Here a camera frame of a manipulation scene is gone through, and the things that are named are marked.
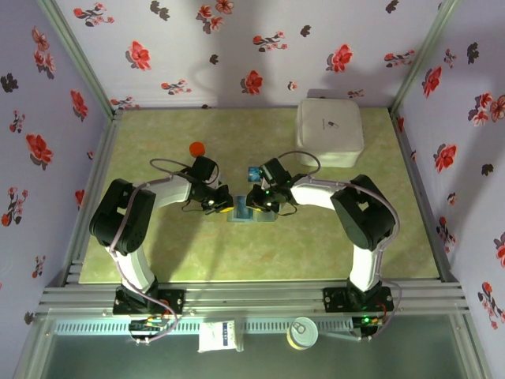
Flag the clear plastic tray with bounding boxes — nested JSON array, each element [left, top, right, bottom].
[[227, 194, 279, 224]]

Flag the white square storage box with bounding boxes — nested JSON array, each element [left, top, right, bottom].
[[294, 97, 365, 168]]

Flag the white paper packet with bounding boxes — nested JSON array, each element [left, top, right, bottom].
[[196, 320, 238, 353]]

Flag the tin can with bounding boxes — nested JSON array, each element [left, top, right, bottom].
[[286, 317, 319, 351]]

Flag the thin black right gripper cable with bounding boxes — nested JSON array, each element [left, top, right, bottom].
[[275, 199, 299, 217]]

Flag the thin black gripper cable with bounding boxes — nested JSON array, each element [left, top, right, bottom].
[[180, 199, 208, 214], [275, 199, 299, 217]]

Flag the thin black left gripper cable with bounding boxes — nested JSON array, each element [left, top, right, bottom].
[[180, 199, 208, 214]]

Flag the grey left arm cable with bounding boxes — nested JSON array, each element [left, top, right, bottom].
[[108, 157, 189, 343]]

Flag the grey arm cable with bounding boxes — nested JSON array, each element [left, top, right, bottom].
[[108, 157, 189, 343], [282, 150, 404, 340]]

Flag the aluminium frame rail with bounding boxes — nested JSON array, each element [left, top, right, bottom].
[[37, 279, 470, 317], [389, 106, 462, 283], [62, 109, 122, 285]]

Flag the grey right arm cable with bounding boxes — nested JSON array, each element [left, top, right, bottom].
[[282, 150, 404, 340]]

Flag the grey slotted cable duct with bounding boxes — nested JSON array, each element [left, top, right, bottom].
[[54, 318, 356, 335]]

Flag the aluminium frame post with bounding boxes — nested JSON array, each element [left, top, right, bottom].
[[389, 0, 462, 114], [37, 0, 118, 115]]

